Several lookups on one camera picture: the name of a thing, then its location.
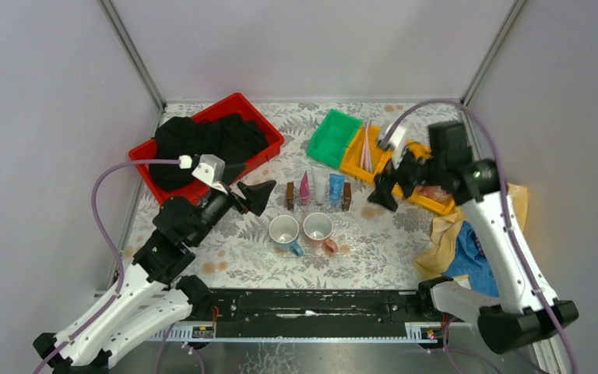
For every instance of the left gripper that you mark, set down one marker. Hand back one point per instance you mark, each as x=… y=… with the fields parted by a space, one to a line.
x=240 y=199

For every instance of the white ceramic cup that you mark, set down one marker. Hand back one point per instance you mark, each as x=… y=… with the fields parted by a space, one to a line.
x=284 y=231

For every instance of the green plastic bin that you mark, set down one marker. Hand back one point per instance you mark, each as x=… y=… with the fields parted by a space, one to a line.
x=330 y=140

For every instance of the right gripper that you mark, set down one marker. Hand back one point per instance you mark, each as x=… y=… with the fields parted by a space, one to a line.
x=382 y=194

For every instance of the black cloth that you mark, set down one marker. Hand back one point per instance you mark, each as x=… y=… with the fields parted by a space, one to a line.
x=231 y=138

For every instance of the red plastic bin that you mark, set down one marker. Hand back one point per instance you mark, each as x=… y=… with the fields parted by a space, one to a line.
x=166 y=181

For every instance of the pink glossy mug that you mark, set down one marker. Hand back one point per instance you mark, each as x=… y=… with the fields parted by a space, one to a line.
x=434 y=193

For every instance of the pink patterned cup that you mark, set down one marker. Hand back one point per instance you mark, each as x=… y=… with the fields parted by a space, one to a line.
x=318 y=228

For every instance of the yellow cloth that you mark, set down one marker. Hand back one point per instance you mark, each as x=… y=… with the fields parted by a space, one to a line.
x=435 y=261

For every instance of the orange bin with toothpastes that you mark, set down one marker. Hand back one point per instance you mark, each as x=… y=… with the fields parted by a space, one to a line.
x=387 y=169

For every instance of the blue toothpaste tube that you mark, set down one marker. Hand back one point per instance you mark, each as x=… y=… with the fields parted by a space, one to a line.
x=336 y=187

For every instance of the pink toothpaste tube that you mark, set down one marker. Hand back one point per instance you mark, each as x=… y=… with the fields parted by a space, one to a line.
x=304 y=190

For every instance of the pink toothbrush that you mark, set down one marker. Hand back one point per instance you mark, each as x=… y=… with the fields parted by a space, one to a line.
x=365 y=155

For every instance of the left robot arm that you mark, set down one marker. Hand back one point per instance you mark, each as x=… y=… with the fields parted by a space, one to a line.
x=152 y=292

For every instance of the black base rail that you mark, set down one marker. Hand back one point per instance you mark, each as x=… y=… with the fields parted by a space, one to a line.
x=303 y=315

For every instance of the blue cloth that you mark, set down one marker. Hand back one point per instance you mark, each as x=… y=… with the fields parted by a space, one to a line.
x=469 y=260

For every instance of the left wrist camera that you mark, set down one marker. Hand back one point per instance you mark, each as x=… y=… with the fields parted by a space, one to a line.
x=206 y=168

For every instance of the clear acrylic toiletry tray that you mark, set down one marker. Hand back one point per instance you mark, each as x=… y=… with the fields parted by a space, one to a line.
x=292 y=198

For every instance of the white toothpaste tube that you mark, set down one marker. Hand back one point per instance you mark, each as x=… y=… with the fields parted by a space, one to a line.
x=320 y=178

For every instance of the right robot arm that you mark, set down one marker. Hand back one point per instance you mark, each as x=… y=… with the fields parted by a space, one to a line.
x=527 y=309

